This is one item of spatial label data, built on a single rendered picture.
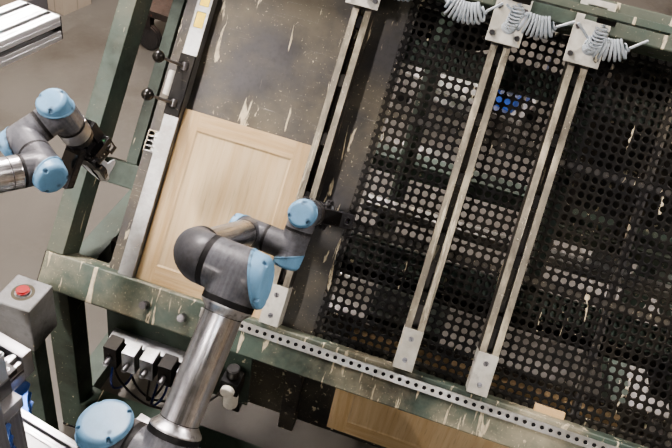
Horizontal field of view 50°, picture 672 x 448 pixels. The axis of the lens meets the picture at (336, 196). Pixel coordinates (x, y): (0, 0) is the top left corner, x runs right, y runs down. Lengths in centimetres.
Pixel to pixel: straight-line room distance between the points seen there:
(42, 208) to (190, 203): 185
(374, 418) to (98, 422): 135
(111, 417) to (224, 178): 94
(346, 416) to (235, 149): 109
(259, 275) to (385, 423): 135
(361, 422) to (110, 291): 104
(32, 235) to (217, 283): 249
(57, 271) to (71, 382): 57
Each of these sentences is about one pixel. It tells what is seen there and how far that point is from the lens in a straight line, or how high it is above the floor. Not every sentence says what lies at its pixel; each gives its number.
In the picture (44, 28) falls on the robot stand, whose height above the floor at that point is 202.
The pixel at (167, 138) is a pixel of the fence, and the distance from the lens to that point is 234.
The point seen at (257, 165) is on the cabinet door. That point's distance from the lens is 227.
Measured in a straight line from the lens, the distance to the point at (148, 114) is 247.
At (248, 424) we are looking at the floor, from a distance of 313.
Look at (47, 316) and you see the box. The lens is 239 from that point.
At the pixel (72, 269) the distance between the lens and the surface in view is 246.
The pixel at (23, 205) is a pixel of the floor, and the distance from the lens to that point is 412.
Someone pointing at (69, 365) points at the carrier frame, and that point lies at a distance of 282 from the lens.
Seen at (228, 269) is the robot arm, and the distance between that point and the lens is 151.
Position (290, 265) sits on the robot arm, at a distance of 190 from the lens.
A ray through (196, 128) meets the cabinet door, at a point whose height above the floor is 130.
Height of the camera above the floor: 260
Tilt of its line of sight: 38 degrees down
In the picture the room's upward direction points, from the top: 11 degrees clockwise
